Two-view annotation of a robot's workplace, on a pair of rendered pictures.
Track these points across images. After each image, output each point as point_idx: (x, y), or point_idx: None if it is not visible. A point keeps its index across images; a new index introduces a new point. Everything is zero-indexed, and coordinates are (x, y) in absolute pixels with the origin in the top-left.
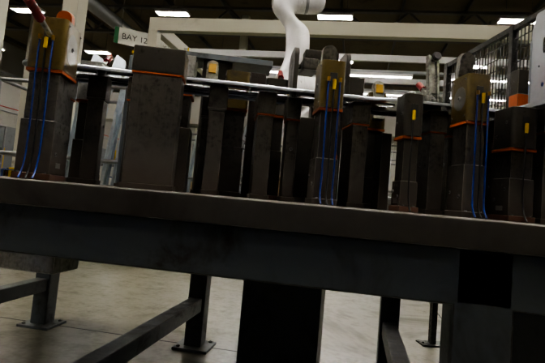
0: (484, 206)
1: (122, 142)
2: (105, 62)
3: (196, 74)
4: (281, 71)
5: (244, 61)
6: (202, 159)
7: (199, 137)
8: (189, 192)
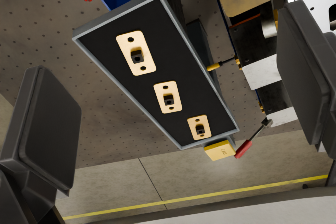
0: None
1: (213, 62)
2: (255, 137)
3: (243, 53)
4: None
5: (189, 40)
6: None
7: (182, 9)
8: (61, 41)
